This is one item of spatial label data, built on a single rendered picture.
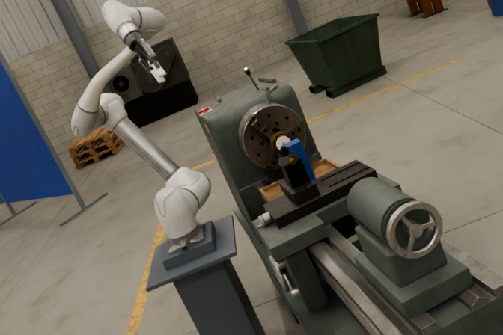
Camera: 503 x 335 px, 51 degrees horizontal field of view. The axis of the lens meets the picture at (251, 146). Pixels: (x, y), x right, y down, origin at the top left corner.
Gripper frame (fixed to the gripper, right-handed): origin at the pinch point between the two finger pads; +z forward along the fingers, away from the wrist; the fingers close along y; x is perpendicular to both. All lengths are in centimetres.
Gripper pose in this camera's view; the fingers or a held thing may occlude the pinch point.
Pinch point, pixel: (158, 72)
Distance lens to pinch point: 214.3
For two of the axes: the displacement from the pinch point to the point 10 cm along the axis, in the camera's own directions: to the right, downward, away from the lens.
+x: -7.9, 4.1, -4.5
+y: -2.0, 5.2, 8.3
